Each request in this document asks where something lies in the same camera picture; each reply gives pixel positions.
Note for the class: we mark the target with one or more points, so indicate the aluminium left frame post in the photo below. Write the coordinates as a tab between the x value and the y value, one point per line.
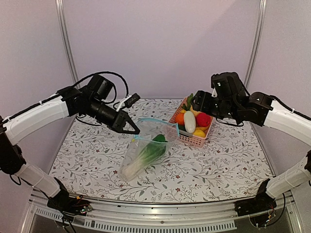
65	39

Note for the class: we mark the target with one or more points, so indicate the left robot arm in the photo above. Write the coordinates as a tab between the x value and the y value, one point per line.
37	119

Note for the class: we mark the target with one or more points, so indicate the green toy leaf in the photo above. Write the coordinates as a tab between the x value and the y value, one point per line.
187	105

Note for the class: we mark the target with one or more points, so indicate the yellow toy lemon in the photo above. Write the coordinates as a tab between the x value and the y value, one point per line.
199	133

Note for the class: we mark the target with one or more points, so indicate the red toy fruit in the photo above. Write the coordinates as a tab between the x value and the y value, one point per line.
203	120

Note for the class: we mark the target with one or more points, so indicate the pink perforated plastic basket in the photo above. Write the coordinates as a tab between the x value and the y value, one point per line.
188	137

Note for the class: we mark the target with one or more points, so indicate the clear zip top bag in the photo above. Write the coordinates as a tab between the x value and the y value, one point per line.
150	127

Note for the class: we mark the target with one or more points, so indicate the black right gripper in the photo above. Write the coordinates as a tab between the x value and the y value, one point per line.
200	102

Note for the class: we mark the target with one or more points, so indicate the white toy radish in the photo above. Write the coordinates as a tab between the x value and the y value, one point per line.
189	122

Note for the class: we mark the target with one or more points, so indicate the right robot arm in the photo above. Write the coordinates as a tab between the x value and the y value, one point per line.
230	99

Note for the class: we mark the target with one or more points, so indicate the aluminium right frame post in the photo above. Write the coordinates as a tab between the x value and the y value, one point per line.
256	42

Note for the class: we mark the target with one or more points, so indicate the front aluminium rail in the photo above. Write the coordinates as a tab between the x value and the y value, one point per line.
115	216

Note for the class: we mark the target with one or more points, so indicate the toy bok choy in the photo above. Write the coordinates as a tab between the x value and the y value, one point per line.
141	154

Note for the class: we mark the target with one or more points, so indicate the aluminium frame post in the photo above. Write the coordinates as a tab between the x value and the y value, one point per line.
256	42
65	39

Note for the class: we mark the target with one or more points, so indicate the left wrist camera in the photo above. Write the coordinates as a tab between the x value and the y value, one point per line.
128	101

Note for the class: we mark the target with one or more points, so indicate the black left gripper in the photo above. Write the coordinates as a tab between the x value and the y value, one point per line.
120	122

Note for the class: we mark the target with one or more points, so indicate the orange toy fruit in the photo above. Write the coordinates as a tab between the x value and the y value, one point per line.
179	119

